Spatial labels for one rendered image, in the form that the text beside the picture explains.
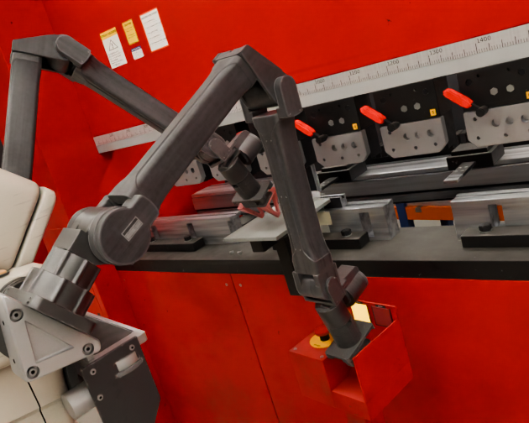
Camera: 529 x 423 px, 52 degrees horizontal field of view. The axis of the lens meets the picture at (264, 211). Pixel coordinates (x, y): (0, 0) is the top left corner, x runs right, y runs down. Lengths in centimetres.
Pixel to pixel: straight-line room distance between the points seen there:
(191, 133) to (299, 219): 28
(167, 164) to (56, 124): 128
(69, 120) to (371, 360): 139
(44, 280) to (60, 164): 133
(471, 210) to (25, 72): 101
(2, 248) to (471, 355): 102
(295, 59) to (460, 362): 84
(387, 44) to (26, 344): 96
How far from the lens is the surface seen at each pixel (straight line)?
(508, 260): 123
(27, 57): 123
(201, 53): 161
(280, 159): 96
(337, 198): 149
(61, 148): 204
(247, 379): 190
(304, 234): 99
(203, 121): 84
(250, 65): 90
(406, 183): 167
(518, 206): 130
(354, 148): 138
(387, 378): 121
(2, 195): 84
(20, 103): 120
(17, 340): 72
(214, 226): 181
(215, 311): 181
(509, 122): 125
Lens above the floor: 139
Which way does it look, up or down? 14 degrees down
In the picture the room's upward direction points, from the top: 17 degrees counter-clockwise
